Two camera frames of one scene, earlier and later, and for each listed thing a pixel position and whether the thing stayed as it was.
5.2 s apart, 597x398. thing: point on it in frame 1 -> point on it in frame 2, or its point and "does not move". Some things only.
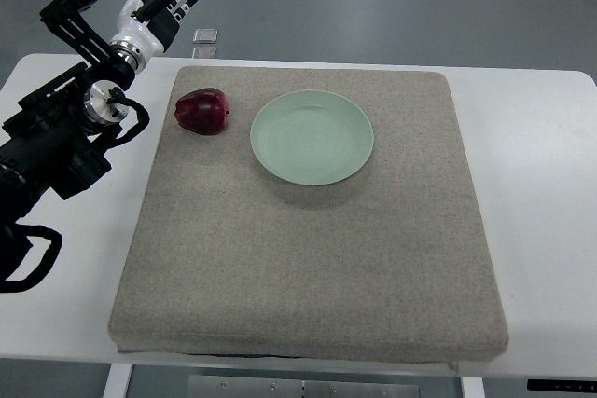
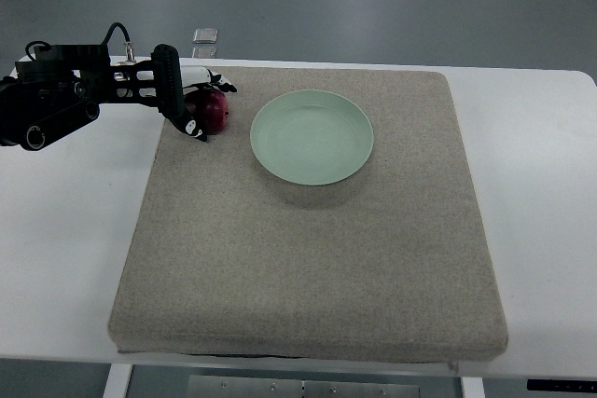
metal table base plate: (201, 386) does not move
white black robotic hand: (148, 20) -> (171, 79)
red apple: (203, 111) does not move
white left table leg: (118, 380) does not move
